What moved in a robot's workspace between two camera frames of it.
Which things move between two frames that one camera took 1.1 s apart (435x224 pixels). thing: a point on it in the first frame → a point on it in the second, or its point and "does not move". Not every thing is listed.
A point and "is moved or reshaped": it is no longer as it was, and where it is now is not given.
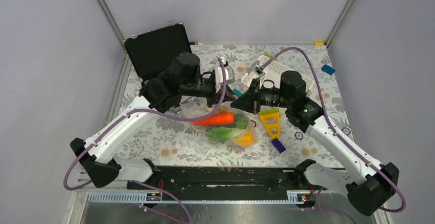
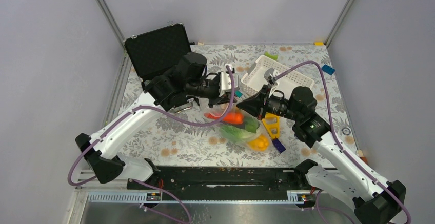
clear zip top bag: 229,125 is moved or reshaped
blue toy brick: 328,69 does not move
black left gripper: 214,96 does not move
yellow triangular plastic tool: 271,118 does not move
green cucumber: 241,120 → 251,125
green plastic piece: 267,54 does not move
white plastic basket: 274,73 does not move
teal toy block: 238,93 does not move
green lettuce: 221,134 → 231,132
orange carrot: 224,118 does not move
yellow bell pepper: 245,139 → 259,144
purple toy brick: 278,145 does not move
